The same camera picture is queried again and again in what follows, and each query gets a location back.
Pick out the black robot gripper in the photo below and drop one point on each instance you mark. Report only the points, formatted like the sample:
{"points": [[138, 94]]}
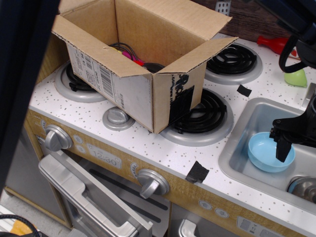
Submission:
{"points": [[299, 130]]}

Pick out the light blue plastic bowl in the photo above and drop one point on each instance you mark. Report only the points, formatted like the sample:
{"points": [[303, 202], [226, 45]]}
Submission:
{"points": [[262, 150]]}

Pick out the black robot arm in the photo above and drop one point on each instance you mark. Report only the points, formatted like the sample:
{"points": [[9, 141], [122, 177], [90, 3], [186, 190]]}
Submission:
{"points": [[25, 29]]}

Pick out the grey metal sink basin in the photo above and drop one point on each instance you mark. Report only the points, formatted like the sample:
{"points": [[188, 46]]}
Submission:
{"points": [[258, 116]]}

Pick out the silver pot in sink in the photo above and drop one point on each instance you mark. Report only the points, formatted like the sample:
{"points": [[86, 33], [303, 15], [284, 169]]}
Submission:
{"points": [[303, 187]]}

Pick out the grey faucet base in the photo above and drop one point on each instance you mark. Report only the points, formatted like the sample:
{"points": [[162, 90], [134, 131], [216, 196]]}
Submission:
{"points": [[309, 94]]}

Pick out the black tape piece rear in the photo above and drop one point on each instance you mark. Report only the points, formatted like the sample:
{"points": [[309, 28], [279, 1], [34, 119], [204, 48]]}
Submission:
{"points": [[244, 91]]}

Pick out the black tape piece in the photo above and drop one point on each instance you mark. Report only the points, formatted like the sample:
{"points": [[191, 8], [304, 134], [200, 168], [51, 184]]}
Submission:
{"points": [[244, 91], [197, 174]]}

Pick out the green toy pear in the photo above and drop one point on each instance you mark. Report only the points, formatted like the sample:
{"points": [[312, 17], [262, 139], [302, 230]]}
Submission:
{"points": [[297, 78]]}

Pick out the front right black burner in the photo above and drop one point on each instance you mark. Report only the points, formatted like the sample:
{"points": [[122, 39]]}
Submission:
{"points": [[207, 123]]}

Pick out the black burner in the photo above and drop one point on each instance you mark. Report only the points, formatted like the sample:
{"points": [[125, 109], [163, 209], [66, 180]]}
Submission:
{"points": [[72, 87], [237, 64], [207, 123]]}

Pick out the black tape piece front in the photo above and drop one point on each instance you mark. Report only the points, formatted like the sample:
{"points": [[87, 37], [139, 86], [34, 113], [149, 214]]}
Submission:
{"points": [[197, 174]]}

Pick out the rear right black burner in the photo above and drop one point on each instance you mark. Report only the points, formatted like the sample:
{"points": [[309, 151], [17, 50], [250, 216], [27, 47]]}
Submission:
{"points": [[237, 64]]}

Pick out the red toy ketchup bottle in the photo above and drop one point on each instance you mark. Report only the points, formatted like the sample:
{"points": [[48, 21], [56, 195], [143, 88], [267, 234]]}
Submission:
{"points": [[277, 45]]}

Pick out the right grey oven knob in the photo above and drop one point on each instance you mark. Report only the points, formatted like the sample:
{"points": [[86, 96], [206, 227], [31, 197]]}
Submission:
{"points": [[152, 183]]}

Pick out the grey oven knob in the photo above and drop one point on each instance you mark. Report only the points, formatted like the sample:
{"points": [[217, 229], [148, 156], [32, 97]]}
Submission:
{"points": [[57, 139], [152, 183]]}

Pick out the grey metal grater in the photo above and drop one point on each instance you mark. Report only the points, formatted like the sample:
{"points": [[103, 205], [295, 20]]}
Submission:
{"points": [[223, 6]]}

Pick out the open brown cardboard box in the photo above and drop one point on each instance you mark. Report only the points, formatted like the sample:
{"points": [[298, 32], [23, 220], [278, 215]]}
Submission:
{"points": [[146, 56]]}

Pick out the grey digital clock panel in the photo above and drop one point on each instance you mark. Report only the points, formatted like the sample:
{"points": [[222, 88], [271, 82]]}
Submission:
{"points": [[104, 156]]}

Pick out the small grey round stove cap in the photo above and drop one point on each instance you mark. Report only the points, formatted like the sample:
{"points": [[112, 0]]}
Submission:
{"points": [[116, 119]]}

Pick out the grey oven door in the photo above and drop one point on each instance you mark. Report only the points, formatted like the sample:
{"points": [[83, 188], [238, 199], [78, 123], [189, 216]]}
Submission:
{"points": [[101, 203]]}

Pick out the rear left black burner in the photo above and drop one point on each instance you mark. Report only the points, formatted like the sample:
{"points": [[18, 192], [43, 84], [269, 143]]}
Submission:
{"points": [[72, 87]]}

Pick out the left grey oven knob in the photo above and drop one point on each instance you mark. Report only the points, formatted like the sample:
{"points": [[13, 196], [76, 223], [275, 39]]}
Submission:
{"points": [[57, 139]]}

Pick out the orange object on floor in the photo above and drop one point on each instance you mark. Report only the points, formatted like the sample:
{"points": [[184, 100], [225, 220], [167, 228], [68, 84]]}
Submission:
{"points": [[20, 228]]}

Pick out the grey cabinet door handle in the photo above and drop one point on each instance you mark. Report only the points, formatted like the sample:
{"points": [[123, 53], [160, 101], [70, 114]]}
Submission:
{"points": [[187, 229]]}

